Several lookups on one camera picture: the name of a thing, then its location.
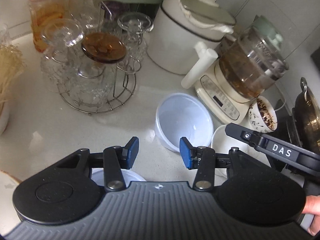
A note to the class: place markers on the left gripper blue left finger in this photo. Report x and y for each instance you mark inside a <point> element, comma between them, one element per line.
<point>116,158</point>

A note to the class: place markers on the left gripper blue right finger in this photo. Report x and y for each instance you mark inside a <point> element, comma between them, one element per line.
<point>202,159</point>

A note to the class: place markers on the white ceramic bowl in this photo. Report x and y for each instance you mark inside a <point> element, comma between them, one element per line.
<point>222,143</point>

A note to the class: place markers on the white plate orange rim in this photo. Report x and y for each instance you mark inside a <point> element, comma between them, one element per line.
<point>9,218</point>

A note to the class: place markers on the person's right hand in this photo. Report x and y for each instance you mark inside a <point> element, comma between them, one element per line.
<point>312,206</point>

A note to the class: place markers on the black induction cooktop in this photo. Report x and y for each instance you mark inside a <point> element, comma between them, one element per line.
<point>287,131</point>

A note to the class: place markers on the black wok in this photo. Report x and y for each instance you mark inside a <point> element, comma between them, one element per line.
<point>306,114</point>

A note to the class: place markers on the bowl with tea leaves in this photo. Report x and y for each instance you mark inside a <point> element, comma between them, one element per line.
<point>262,116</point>

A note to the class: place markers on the glass health kettle with base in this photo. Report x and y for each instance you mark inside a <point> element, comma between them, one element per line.
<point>251,65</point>

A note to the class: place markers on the bowl with noodles and garlic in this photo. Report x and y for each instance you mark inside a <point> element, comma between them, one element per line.
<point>12,65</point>

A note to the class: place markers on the white electric cooking pot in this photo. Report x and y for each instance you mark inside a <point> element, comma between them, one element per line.
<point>179,25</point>

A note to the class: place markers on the red lid plastic jar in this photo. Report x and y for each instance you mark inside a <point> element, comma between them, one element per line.
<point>41,13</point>

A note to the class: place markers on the wire rack with glass cups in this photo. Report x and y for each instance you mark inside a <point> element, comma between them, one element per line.
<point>93,58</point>

